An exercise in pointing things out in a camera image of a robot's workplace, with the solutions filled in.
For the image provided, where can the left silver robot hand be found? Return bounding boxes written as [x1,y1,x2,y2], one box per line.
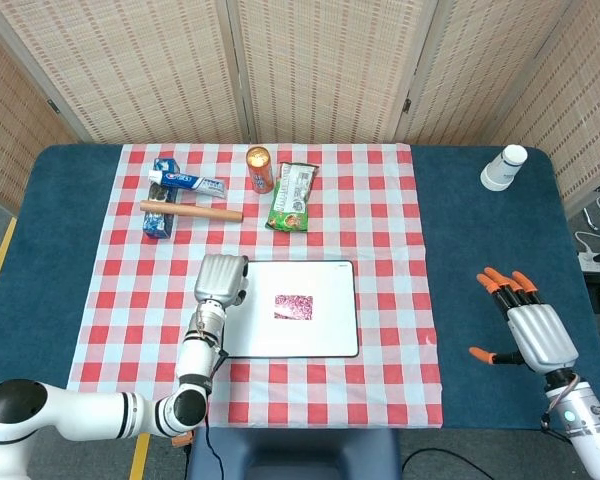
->
[193,253,251,307]

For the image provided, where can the right silver orange-tipped robot hand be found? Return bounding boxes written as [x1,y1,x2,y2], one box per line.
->
[468,267,580,374]

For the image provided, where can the small pink patterned packet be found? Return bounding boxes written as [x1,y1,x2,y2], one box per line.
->
[273,294,315,321]

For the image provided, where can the white rectangular board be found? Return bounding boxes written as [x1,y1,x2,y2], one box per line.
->
[220,259,360,360]

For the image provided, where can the wooden rolling pin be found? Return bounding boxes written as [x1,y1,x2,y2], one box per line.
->
[139,199,245,224]

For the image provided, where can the blue tissue packet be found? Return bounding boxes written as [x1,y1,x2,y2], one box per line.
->
[143,157,182,240]

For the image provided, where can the blue white toothpaste tube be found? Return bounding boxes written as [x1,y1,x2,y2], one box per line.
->
[147,168,228,200]

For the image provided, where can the green snack packet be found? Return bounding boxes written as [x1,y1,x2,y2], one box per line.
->
[265,161,320,233]

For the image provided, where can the orange drink can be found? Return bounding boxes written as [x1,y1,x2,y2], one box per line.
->
[245,145,275,195]

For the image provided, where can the dark blue table cover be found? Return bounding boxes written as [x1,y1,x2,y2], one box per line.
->
[0,143,600,431]

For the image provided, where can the red white checkered tablecloth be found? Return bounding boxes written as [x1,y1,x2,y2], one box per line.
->
[59,142,445,430]

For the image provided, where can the white paper cup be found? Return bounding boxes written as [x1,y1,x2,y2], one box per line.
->
[480,144,529,192]

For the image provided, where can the woven folding screen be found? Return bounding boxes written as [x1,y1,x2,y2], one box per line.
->
[0,0,600,216]

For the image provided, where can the white cable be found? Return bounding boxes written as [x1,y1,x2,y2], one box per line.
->
[573,230,600,256]

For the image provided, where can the black floor cable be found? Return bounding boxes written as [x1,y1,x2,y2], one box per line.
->
[402,447,496,480]

